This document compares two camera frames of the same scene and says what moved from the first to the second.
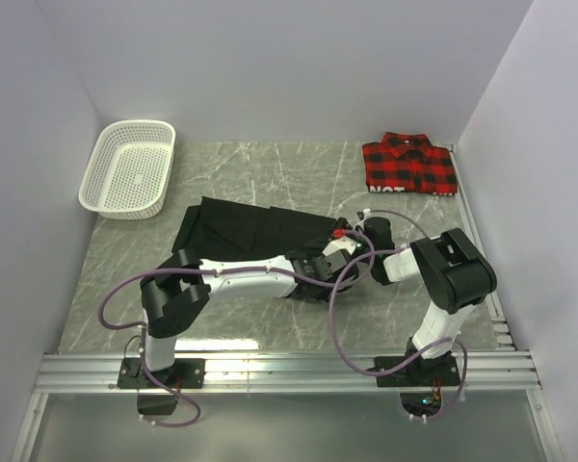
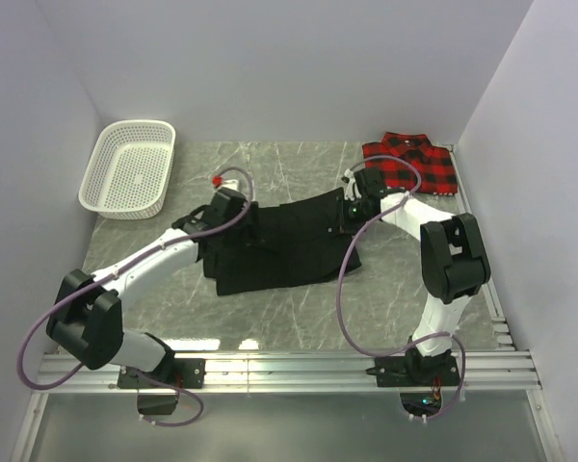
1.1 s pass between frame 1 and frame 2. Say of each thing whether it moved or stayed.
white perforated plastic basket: stayed
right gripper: moved
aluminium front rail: stayed
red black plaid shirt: stayed
